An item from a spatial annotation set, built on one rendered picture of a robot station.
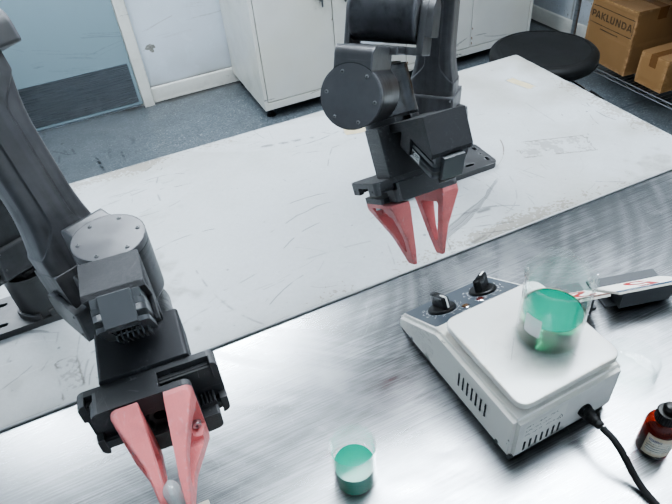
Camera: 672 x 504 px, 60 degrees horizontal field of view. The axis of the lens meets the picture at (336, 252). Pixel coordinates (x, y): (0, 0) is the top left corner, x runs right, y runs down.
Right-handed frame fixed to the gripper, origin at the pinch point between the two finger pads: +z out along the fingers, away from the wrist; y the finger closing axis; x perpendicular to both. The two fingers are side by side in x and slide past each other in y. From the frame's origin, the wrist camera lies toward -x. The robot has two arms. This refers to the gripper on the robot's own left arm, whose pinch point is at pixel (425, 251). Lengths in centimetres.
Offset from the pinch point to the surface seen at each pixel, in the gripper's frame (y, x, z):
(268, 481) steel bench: -23.7, -3.1, 15.3
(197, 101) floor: 23, 283, -46
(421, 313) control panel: -1.4, 2.1, 7.3
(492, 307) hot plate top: 3.0, -5.8, 6.5
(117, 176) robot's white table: -28, 53, -17
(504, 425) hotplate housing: -2.5, -12.5, 14.7
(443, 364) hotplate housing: -2.8, -3.5, 11.3
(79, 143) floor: -43, 273, -40
